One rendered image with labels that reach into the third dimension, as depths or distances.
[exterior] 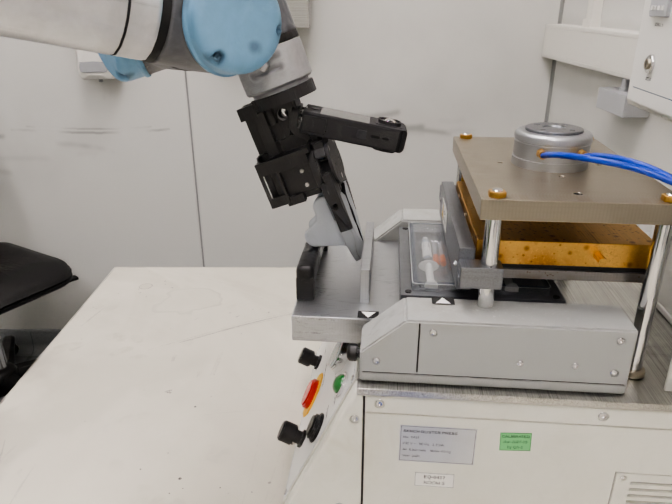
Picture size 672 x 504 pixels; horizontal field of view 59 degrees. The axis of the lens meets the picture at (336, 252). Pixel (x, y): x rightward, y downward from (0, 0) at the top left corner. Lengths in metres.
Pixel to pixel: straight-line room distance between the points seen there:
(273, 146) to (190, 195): 1.52
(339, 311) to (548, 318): 0.21
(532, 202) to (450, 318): 0.13
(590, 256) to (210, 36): 0.40
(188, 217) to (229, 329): 1.18
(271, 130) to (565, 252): 0.33
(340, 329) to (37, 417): 0.47
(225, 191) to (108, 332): 1.13
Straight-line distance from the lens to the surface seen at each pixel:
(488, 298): 0.58
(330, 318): 0.62
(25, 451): 0.88
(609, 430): 0.64
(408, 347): 0.57
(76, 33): 0.45
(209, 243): 2.21
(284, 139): 0.65
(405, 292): 0.61
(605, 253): 0.62
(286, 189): 0.65
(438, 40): 2.03
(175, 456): 0.80
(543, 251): 0.60
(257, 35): 0.46
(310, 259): 0.65
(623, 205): 0.57
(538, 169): 0.65
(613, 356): 0.60
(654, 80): 0.79
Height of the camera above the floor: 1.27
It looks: 23 degrees down
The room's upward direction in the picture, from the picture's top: straight up
